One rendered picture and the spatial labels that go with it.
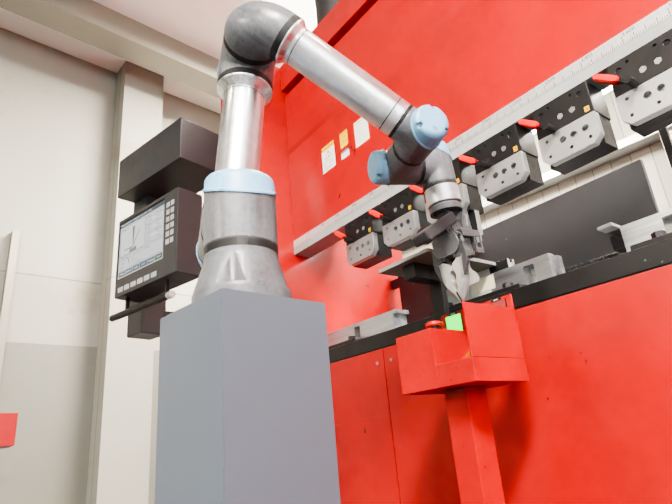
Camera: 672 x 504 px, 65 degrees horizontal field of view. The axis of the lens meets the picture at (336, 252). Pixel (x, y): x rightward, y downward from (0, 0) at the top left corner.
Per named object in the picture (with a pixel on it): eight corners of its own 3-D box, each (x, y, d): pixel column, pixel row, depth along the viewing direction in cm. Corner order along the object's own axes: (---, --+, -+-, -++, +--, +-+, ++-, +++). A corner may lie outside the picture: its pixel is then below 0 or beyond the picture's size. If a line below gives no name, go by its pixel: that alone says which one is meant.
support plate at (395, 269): (378, 273, 140) (378, 270, 140) (446, 284, 155) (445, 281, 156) (427, 251, 127) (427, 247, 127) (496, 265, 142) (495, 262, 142)
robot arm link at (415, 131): (254, -39, 100) (462, 112, 102) (245, 5, 110) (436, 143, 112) (217, -8, 95) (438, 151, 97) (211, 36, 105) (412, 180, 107)
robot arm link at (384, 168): (381, 133, 108) (428, 134, 112) (362, 160, 118) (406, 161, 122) (388, 167, 106) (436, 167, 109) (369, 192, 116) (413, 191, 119)
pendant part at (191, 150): (106, 335, 226) (118, 161, 256) (158, 341, 245) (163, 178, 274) (176, 309, 197) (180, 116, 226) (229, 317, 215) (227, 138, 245)
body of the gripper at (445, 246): (486, 255, 113) (473, 203, 116) (459, 253, 107) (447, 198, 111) (459, 266, 118) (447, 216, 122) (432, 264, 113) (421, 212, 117)
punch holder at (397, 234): (384, 248, 176) (378, 203, 181) (403, 251, 181) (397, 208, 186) (416, 232, 165) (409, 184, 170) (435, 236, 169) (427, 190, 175)
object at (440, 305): (413, 350, 129) (402, 266, 136) (453, 352, 137) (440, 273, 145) (425, 346, 126) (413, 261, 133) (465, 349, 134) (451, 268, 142)
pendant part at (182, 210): (113, 299, 225) (118, 221, 238) (139, 303, 234) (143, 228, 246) (175, 271, 199) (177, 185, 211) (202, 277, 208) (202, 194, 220)
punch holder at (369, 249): (347, 266, 190) (343, 224, 196) (365, 269, 195) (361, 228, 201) (374, 253, 179) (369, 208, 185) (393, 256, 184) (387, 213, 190)
